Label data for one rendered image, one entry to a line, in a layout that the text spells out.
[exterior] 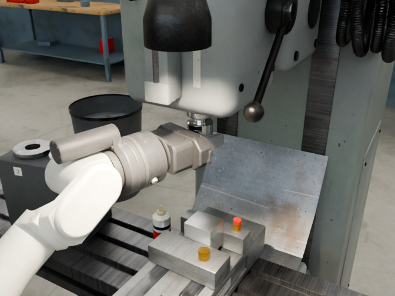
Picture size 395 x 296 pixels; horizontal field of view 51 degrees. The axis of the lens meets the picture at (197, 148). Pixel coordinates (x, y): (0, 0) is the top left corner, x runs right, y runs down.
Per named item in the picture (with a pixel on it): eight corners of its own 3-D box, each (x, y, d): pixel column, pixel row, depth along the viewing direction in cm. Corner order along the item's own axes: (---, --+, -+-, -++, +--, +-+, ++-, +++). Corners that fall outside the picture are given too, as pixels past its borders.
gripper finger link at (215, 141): (220, 146, 76) (195, 155, 72) (221, 130, 74) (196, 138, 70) (227, 148, 75) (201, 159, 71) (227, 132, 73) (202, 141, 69)
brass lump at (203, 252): (206, 263, 75) (206, 255, 74) (195, 259, 76) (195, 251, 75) (211, 256, 77) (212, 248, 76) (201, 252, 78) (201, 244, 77)
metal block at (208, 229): (210, 258, 81) (210, 232, 78) (184, 247, 84) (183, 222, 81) (223, 243, 85) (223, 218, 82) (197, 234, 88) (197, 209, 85)
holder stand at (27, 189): (87, 244, 97) (76, 168, 89) (10, 225, 104) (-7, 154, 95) (112, 215, 108) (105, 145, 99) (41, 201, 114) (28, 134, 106)
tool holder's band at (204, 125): (216, 122, 75) (216, 117, 75) (210, 132, 71) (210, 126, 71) (190, 119, 76) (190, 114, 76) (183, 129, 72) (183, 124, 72)
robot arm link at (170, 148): (213, 129, 67) (153, 150, 59) (211, 181, 71) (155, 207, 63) (163, 109, 75) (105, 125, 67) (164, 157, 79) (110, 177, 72)
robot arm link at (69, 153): (151, 195, 63) (84, 225, 56) (114, 182, 71) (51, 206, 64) (139, 123, 60) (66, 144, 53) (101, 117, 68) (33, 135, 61)
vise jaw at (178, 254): (214, 291, 75) (215, 273, 73) (148, 261, 82) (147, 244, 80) (230, 271, 79) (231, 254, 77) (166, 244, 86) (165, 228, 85)
